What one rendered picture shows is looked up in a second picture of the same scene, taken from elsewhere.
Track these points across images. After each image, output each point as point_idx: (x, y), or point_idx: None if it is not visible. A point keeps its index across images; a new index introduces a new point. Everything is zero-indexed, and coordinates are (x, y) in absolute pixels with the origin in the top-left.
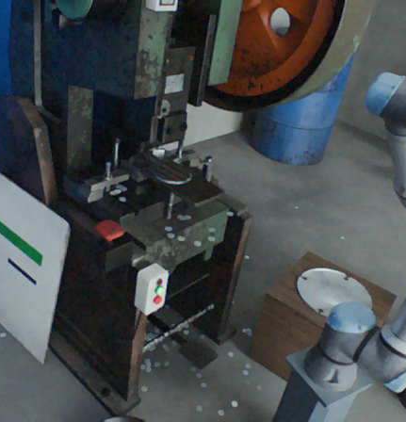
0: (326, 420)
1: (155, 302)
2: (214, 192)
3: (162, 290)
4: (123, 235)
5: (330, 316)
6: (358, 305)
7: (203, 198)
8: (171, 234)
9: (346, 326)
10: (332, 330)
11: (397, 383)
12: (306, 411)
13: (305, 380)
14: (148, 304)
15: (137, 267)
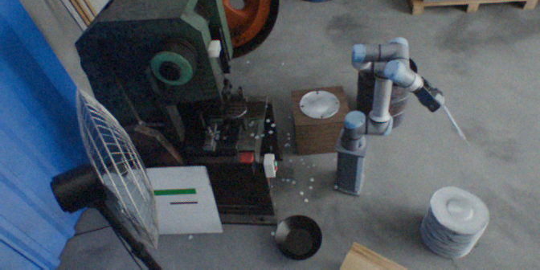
0: (363, 161)
1: (276, 169)
2: (263, 105)
3: None
4: None
5: (346, 124)
6: (353, 112)
7: (263, 112)
8: (256, 136)
9: (357, 124)
10: (351, 128)
11: (387, 132)
12: (354, 163)
13: (349, 153)
14: (274, 173)
15: (260, 162)
